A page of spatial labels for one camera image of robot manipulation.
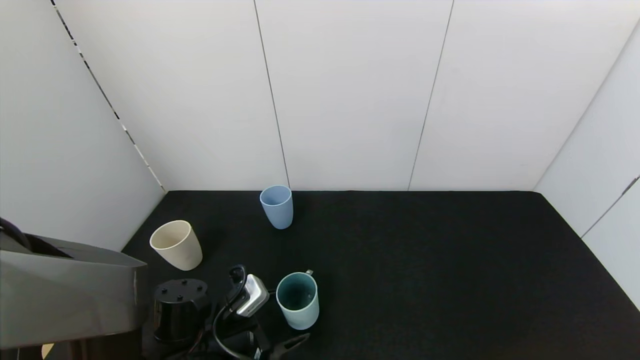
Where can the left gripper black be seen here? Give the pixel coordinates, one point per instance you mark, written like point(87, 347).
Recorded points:
point(263, 348)

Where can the light blue plastic cup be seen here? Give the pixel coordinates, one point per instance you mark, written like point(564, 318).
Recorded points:
point(279, 216)

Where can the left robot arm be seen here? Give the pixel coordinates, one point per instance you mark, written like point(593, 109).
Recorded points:
point(65, 295)

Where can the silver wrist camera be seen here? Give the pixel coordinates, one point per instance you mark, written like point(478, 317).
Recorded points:
point(252, 296)

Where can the teal plastic cup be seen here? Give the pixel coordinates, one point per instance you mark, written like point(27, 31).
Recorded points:
point(300, 316)

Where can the beige plastic cup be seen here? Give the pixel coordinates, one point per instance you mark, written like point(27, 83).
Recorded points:
point(182, 255)

